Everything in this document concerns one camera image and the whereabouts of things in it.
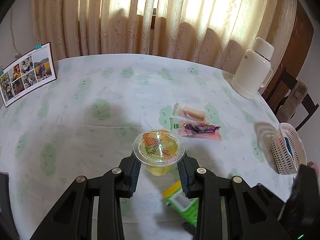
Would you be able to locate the clear-wrapped brown cake bar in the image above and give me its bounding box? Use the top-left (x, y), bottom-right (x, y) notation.
top-left (173, 102), bottom-right (208, 123)

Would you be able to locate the white thermos jug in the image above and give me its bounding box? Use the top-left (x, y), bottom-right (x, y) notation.
top-left (230, 37), bottom-right (274, 100)

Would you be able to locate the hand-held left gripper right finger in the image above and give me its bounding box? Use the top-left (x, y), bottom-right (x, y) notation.
top-left (176, 156), bottom-right (293, 240)

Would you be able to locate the yellow jelly cup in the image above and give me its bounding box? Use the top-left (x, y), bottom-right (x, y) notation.
top-left (132, 128), bottom-right (187, 177)

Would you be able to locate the grey furry chair cushion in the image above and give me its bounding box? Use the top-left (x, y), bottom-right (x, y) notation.
top-left (276, 80), bottom-right (308, 123)

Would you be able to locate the green snack packet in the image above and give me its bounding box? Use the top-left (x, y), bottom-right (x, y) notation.
top-left (162, 180), bottom-right (200, 228)

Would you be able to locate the pink snack packet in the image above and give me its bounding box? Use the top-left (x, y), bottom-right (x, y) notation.
top-left (179, 120), bottom-right (222, 142)

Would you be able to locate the purple candy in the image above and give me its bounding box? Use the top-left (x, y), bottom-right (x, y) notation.
top-left (184, 122), bottom-right (222, 134)

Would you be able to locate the dark wooden chair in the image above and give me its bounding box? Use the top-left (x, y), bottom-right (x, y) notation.
top-left (260, 65), bottom-right (316, 132)

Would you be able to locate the brown wooden door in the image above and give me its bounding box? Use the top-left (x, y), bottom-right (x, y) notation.
top-left (270, 0), bottom-right (315, 98)

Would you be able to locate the cream plastic basket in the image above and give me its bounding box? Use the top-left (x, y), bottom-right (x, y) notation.
top-left (271, 122), bottom-right (307, 175)

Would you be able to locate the white wall cord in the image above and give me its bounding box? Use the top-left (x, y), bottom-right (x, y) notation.
top-left (10, 7), bottom-right (22, 58)

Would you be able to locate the beige patterned curtain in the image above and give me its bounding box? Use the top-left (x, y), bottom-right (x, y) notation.
top-left (31, 0), bottom-right (298, 70)

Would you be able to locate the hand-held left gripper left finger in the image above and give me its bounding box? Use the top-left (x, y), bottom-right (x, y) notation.
top-left (30, 155), bottom-right (142, 240)

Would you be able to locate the photo collage board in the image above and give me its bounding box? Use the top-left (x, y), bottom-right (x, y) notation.
top-left (0, 42), bottom-right (58, 108)

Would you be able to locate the white tablecloth green cloud print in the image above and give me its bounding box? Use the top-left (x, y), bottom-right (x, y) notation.
top-left (0, 54), bottom-right (310, 240)

